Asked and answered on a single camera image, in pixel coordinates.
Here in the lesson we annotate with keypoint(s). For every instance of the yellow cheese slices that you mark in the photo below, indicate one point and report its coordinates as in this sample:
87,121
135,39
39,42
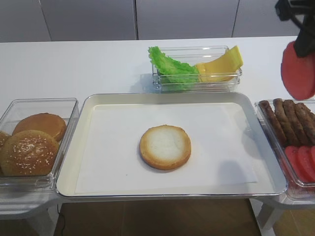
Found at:
222,68

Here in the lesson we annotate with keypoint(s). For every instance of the clear lettuce cheese container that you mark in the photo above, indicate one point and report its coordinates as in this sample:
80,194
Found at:
193,56

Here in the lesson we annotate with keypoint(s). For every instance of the white metal serving tray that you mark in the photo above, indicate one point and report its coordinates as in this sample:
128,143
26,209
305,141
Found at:
271,180

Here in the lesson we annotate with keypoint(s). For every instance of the clear left bun container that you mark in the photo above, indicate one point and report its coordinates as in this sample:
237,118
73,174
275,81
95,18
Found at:
67,109

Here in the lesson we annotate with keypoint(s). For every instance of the clear right meat container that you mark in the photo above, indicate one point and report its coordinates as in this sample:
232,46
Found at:
279,149

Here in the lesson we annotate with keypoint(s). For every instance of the plain brown bun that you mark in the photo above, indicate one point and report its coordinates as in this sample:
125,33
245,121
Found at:
51,124

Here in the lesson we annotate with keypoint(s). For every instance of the brown meat patty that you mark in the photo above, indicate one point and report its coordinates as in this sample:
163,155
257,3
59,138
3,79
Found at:
270,115
298,138
285,120
306,121

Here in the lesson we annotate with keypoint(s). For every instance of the bun at left edge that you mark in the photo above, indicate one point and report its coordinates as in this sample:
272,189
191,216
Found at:
3,138

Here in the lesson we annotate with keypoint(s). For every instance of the white paper tray liner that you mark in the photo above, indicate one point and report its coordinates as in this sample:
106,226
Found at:
112,163

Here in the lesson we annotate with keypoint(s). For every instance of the leftmost brown meat patty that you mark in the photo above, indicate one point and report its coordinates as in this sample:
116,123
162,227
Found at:
270,115

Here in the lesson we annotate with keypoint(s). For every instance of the green lettuce leaf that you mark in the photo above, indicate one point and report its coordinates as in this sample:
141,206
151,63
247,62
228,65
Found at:
173,71

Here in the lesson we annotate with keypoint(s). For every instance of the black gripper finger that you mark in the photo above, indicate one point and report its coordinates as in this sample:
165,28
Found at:
305,41

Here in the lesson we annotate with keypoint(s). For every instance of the red tomato slice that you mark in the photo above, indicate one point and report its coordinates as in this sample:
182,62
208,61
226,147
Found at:
304,160
298,74
292,154

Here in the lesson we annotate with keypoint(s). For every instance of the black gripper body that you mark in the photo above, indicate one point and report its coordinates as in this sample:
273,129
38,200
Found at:
289,9

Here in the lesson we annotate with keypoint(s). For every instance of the sesame seed top bun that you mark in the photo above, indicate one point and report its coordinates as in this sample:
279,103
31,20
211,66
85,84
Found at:
28,153

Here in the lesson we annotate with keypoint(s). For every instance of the bottom bun half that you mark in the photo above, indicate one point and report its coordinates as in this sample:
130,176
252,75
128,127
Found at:
165,147

